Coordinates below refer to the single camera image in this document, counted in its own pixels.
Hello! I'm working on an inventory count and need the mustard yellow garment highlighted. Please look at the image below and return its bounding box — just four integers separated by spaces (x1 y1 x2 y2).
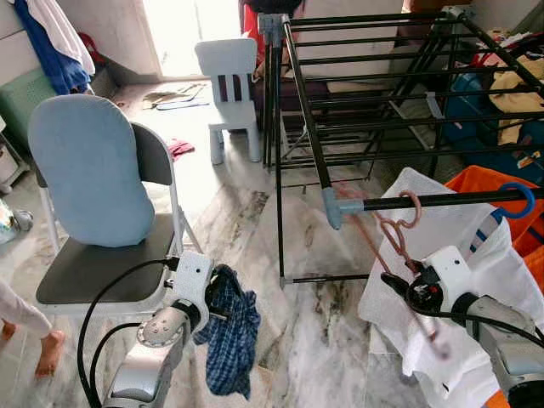
489 55 544 145

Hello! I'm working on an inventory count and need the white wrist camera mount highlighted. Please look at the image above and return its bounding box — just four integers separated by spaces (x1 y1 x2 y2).
170 251 213 311
425 246 477 315

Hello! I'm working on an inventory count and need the white plastic child chair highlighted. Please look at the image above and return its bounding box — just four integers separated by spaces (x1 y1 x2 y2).
194 38 264 165

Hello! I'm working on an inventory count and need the long black left arm cable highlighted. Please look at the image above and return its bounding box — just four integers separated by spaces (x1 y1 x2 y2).
75 257 181 408

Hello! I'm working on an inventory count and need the light blue cushion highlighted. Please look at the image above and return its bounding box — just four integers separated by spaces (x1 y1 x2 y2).
27 93 156 247

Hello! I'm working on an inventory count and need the blue storage bag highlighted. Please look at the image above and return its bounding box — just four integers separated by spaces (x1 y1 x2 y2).
442 72 544 184

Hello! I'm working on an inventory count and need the person in white sleeve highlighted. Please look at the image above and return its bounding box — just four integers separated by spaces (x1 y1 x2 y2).
0 279 67 379

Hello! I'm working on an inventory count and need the blue hanging towel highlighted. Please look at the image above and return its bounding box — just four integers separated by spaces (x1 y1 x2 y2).
13 0 93 94

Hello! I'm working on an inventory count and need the white hanging towel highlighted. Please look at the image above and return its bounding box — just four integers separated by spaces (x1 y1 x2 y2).
25 0 96 77

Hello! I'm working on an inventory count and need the short black left arm cable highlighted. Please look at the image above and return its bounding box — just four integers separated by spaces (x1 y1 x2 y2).
88 321 144 405

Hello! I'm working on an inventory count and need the beige floor cloth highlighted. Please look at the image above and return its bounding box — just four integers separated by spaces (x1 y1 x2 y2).
140 82 209 107

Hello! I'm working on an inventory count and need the grey folding chair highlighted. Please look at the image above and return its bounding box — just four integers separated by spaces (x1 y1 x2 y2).
34 119 201 320

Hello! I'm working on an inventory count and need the light blue floor mat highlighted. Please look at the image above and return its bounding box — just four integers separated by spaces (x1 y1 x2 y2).
157 100 209 111

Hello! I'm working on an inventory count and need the mint green bin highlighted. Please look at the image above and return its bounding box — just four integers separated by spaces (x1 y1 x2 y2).
0 66 60 145

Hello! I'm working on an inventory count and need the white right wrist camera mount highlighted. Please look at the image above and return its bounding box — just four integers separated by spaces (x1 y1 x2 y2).
425 246 477 315

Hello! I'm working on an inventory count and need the red floor cloth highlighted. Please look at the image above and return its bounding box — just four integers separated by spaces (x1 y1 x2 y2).
166 139 196 160

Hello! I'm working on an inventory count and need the blue plaid shirt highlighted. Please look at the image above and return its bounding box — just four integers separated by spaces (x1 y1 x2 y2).
194 263 262 400

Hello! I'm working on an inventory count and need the white shirt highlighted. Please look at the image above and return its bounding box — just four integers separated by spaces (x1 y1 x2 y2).
357 167 544 400

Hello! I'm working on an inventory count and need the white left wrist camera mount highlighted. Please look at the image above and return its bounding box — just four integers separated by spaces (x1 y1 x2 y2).
170 251 213 311

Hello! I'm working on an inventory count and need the blue plastic hanger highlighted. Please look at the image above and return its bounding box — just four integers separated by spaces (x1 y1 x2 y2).
470 181 536 256

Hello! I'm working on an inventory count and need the black metal drying rack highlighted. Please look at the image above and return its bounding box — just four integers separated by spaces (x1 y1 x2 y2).
259 7 544 286

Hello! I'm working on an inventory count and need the printed wipes pack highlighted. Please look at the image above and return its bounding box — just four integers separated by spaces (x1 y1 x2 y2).
0 200 35 247

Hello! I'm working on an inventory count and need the pink plastic hanger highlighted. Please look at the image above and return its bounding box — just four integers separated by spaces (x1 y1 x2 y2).
336 183 451 362

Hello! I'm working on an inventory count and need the orange shirt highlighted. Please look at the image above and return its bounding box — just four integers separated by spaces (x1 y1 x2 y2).
444 164 544 290

